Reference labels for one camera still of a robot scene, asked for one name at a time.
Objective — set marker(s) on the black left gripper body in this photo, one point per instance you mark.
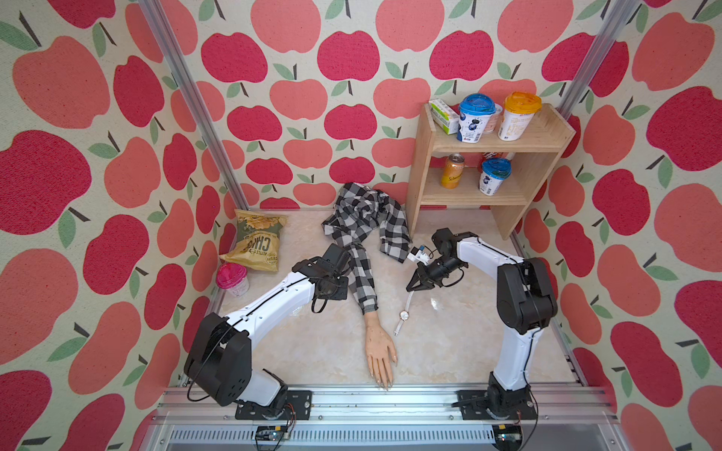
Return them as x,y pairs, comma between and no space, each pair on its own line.
340,287

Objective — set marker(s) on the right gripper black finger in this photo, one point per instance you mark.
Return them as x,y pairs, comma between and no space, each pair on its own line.
420,272
419,284

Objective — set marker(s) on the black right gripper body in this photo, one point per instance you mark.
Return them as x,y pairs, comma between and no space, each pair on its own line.
437,272

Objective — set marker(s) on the white strap wristwatch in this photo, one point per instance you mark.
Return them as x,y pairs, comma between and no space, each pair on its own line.
404,314

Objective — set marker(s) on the black white plaid shirt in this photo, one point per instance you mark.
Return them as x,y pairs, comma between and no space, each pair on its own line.
359,211

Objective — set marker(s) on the beige mannequin hand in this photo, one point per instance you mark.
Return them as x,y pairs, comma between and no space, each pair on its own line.
380,351

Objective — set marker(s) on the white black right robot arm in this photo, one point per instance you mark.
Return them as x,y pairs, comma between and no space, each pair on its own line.
525,302

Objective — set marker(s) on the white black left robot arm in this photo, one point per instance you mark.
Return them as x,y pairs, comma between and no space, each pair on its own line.
220,361

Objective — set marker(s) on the yellow green chips bag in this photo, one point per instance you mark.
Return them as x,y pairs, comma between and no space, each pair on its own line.
258,241

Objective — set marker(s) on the pink lidded plastic cup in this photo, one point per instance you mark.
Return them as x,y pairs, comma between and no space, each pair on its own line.
232,277

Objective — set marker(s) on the orange soda can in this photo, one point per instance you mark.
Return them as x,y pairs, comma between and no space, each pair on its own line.
453,171

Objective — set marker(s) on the blue lidded yogurt cup lower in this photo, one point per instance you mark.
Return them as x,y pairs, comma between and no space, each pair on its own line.
493,173

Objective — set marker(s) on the blue lidded yogurt cup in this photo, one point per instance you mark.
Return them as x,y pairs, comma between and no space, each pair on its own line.
493,173
475,112

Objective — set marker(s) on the small white cup behind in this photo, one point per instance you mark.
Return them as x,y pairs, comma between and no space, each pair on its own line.
493,120

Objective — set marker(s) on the green white small carton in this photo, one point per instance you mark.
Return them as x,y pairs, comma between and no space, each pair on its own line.
444,116

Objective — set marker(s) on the blue lidded yogurt cup top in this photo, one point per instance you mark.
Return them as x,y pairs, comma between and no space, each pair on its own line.
475,112

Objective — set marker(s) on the orange lidded white cup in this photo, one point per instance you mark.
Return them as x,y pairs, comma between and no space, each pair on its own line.
519,109

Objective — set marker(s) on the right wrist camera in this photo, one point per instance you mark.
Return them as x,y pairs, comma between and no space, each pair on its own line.
428,248

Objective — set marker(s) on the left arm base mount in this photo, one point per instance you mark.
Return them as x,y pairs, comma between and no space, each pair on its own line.
266,397

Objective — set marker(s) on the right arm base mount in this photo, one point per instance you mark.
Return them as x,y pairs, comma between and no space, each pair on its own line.
497,402

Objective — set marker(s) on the aluminium front rail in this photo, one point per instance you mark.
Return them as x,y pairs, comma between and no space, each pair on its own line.
560,416

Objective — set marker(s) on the left aluminium corner post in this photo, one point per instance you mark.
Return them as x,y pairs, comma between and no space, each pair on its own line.
162,30

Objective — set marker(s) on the aluminium corner post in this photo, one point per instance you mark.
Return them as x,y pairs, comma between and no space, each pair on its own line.
162,30
617,15

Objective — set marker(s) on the right aluminium corner post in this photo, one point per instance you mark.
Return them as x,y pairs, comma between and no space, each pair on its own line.
617,15

